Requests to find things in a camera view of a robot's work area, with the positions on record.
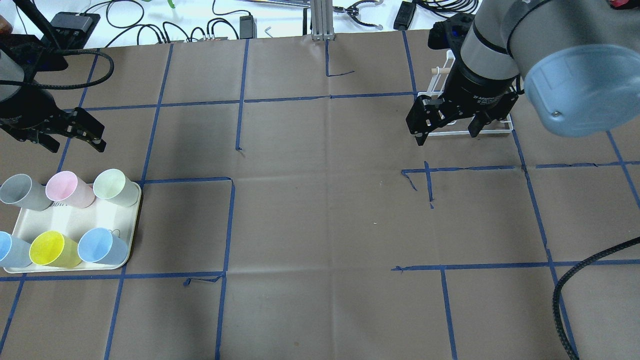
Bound light blue ikea cup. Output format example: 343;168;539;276
0;231;32;268
77;227;130;265

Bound white wire cup rack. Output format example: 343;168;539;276
418;49;514;138

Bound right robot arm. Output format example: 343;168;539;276
406;0;640;146

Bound yellow ikea cup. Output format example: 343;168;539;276
29;230;82;269

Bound black power adapter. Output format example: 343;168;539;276
392;0;417;31

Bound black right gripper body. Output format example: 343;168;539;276
406;60;520;135

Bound cream plastic tray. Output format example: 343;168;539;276
11;184;142;272

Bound pink ikea cup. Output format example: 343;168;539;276
45;170;96;208

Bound grey ikea cup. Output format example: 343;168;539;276
0;173;53;211

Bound aluminium frame post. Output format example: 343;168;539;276
310;0;335;41

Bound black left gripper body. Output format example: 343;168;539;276
0;85;74;142

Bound white ikea cup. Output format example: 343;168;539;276
93;168;140;207

